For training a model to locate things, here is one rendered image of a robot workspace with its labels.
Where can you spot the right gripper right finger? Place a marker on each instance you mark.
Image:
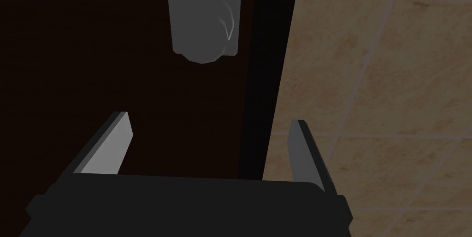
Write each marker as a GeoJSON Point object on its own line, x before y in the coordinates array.
{"type": "Point", "coordinates": [306, 156]}

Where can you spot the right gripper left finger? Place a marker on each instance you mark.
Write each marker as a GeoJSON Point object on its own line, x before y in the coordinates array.
{"type": "Point", "coordinates": [107, 148]}

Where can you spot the dark brown door leaf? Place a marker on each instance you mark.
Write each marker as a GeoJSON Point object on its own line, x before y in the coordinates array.
{"type": "Point", "coordinates": [92, 63]}

